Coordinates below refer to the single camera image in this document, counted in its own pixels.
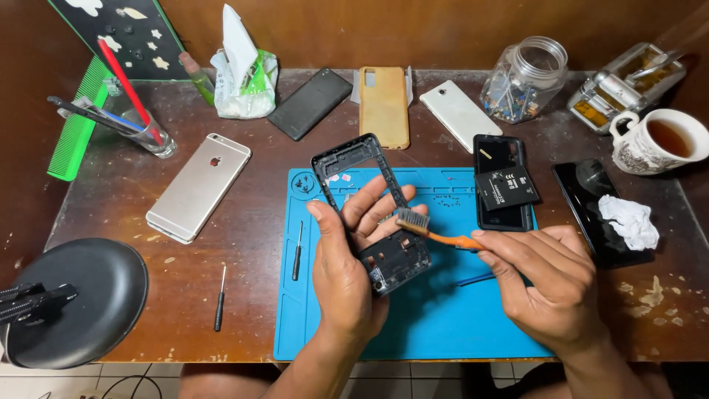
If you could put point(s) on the white crumpled tissue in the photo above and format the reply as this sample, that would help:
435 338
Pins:
631 221

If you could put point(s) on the scattered tiny black screws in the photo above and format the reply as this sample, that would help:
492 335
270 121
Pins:
446 200

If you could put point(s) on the black matte smartphone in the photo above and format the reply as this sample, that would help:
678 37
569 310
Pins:
310 104

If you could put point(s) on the black phone battery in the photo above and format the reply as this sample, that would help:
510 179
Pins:
505 188

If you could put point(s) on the round black stand base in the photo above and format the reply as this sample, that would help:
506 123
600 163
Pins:
94 310

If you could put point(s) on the green plastic comb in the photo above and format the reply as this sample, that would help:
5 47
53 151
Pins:
75 138

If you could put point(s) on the person's left leg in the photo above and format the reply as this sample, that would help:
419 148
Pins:
227 382

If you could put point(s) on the blue plastic pry tool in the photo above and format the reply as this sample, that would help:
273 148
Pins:
473 279

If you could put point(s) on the black phone frame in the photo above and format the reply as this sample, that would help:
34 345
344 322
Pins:
396 260

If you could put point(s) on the black phone without back cover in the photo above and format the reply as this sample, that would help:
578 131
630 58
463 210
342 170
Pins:
498 219

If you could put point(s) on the glossy black smartphone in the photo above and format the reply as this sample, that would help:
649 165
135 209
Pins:
581 188

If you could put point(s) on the green glue tube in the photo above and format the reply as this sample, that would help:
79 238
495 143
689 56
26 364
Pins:
198 77

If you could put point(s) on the blue silicone repair mat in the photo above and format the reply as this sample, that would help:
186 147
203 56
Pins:
432 327

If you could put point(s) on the yellowed phone case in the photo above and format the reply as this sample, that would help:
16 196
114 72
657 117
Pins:
384 108

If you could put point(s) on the patterned mug of tea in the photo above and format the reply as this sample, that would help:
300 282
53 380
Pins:
645 149

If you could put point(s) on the person's left hand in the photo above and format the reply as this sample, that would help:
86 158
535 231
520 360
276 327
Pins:
343 288

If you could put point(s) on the white plastic sleeve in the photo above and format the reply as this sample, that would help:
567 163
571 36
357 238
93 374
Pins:
355 88

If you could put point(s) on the small black screwdriver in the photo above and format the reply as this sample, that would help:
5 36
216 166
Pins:
219 310
297 260

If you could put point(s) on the metal clasp container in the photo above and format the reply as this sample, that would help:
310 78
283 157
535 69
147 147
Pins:
620 88

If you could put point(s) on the white smartphone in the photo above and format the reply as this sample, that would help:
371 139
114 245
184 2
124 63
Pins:
460 115

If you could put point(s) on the green white tissue pack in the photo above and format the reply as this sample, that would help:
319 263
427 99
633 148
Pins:
246 83

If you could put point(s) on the glass jar of small parts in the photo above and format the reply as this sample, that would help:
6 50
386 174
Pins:
520 83

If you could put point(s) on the black tweezers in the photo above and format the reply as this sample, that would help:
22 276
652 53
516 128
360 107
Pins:
83 111

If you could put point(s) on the person's right hand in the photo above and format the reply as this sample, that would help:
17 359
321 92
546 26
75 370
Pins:
554 288

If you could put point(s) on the clear drinking glass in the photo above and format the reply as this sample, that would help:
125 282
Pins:
152 138

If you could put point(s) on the silver smartphone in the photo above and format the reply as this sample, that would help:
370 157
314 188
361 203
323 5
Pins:
196 188

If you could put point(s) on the black board with white shapes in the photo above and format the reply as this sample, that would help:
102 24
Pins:
127 39

